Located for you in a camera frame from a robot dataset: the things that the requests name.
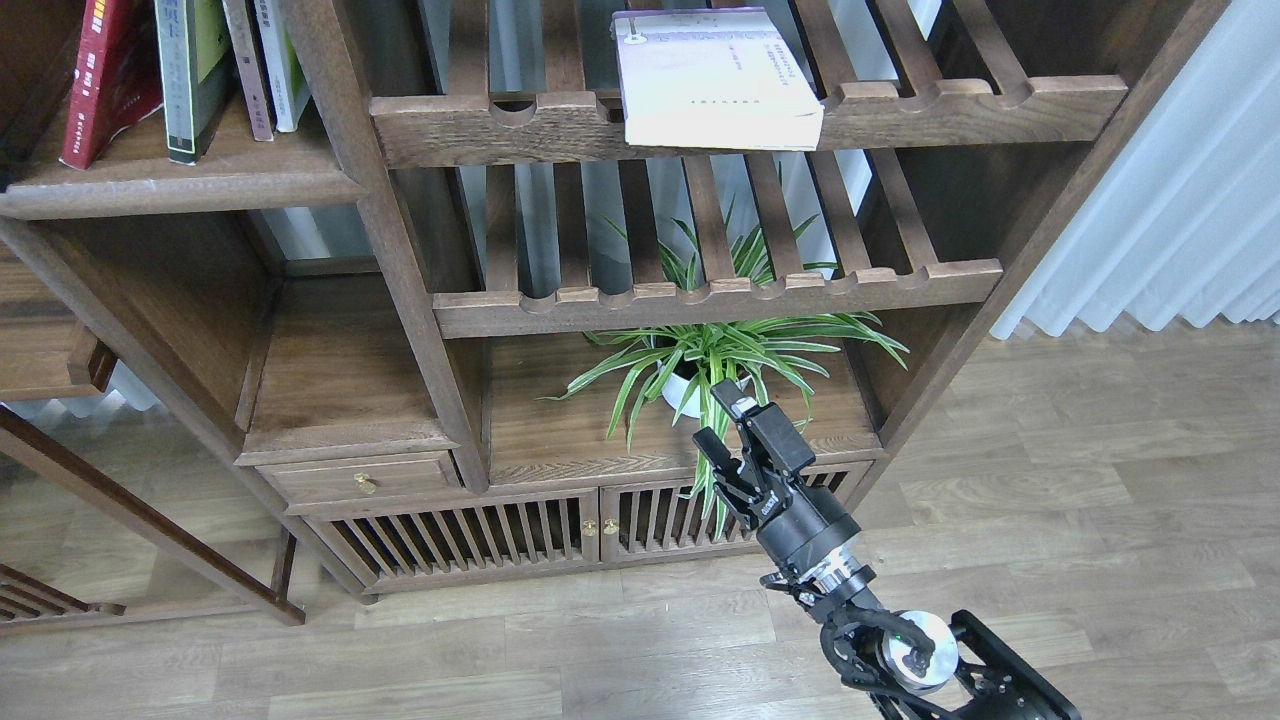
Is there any white pleated curtain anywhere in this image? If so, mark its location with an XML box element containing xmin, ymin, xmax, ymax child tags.
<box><xmin>991</xmin><ymin>1</ymin><xmax>1279</xmax><ymax>340</ymax></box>

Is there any black yellow-green cover book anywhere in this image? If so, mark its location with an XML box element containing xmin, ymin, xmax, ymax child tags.
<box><xmin>155</xmin><ymin>1</ymin><xmax>233</xmax><ymax>165</ymax></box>

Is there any dark wooden side furniture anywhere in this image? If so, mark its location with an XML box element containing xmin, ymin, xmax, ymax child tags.
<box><xmin>1</xmin><ymin>249</ymin><xmax>305</xmax><ymax>625</ymax></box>

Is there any green spider plant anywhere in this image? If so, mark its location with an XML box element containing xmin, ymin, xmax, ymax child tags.
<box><xmin>540</xmin><ymin>218</ymin><xmax>910</xmax><ymax>529</ymax></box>

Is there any brass drawer knob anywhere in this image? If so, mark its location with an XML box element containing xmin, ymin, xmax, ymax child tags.
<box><xmin>353</xmin><ymin>473</ymin><xmax>379</xmax><ymax>495</ymax></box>

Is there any red cover book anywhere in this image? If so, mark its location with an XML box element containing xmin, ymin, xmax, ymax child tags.
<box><xmin>60</xmin><ymin>1</ymin><xmax>163</xmax><ymax>170</ymax></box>

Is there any white lavender cover book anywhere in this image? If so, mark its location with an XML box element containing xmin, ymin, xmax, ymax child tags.
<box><xmin>612</xmin><ymin>6</ymin><xmax>824</xmax><ymax>151</ymax></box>

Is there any brown wooden bookshelf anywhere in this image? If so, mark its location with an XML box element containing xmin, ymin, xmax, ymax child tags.
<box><xmin>3</xmin><ymin>1</ymin><xmax>1228</xmax><ymax>598</ymax></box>

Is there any white green upright book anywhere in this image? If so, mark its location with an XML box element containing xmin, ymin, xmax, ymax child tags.
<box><xmin>253</xmin><ymin>0</ymin><xmax>311</xmax><ymax>133</ymax></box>

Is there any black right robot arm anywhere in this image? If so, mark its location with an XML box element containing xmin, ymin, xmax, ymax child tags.
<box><xmin>692</xmin><ymin>380</ymin><xmax>1079</xmax><ymax>719</ymax></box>

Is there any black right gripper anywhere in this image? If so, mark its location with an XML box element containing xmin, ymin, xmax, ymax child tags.
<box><xmin>692</xmin><ymin>380</ymin><xmax>867</xmax><ymax>596</ymax></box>

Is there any brown spine upright book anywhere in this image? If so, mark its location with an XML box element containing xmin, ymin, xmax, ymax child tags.
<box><xmin>221</xmin><ymin>1</ymin><xmax>275</xmax><ymax>142</ymax></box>

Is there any white plant pot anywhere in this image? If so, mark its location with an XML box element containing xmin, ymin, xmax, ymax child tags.
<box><xmin>662</xmin><ymin>361</ymin><xmax>751</xmax><ymax>425</ymax></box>

